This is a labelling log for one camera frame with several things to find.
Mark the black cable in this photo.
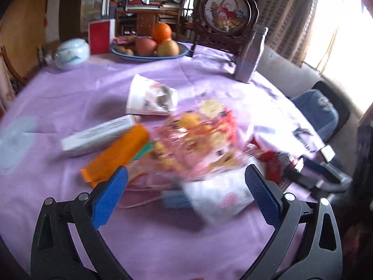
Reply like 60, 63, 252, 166
293, 127, 314, 142

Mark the blue-rimmed fruit plate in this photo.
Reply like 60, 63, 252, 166
111, 36, 189, 62

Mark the yellow pear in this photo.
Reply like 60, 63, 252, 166
157, 39, 180, 57

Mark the long white box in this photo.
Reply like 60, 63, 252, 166
60, 114, 142, 158

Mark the clear plastic snack bag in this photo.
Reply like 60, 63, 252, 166
121, 92, 257, 209

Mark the red box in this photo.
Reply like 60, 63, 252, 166
88, 19, 116, 55

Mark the red apple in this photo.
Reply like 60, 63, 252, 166
135, 36, 158, 56

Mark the orange packet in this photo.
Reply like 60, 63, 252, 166
80, 124, 150, 188

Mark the dark wooden plate stand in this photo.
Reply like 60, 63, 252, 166
192, 0, 260, 56

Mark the orange fruit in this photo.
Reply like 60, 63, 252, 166
152, 23, 172, 44

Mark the grey sofa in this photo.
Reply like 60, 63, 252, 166
256, 47, 321, 98

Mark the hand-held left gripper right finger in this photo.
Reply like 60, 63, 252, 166
242, 164, 342, 280

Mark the black chair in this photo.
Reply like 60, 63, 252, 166
312, 80, 350, 140

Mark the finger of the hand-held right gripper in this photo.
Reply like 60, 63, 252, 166
284, 156, 318, 186

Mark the purple tablecloth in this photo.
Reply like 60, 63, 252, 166
0, 42, 335, 280

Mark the wooden door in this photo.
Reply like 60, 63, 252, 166
0, 0, 62, 76

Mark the small brown fruit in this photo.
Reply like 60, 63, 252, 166
115, 45, 135, 56

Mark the white printed wrapper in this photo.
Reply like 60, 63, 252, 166
182, 171, 254, 226

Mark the white printed paper cup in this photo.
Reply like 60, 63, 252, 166
126, 74, 179, 116

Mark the white ceramic lidded jar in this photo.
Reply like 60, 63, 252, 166
55, 38, 90, 70

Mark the blue seat cushion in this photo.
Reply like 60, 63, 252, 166
291, 89, 339, 142

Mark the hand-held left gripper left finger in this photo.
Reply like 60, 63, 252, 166
31, 166, 131, 280

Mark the silver metal canister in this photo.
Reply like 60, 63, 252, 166
235, 25, 269, 84

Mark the checked curtain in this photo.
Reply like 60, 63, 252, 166
258, 0, 321, 67

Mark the teal packet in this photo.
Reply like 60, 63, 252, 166
132, 141, 155, 161

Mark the wooden chair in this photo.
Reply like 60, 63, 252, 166
0, 45, 28, 114

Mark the painted decorative plate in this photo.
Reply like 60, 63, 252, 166
203, 0, 252, 32

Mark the wooden bookshelf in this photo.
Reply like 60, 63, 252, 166
109, 0, 193, 37

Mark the red snack packet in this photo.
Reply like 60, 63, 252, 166
248, 138, 295, 181

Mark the small blue box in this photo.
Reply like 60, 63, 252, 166
162, 188, 194, 209

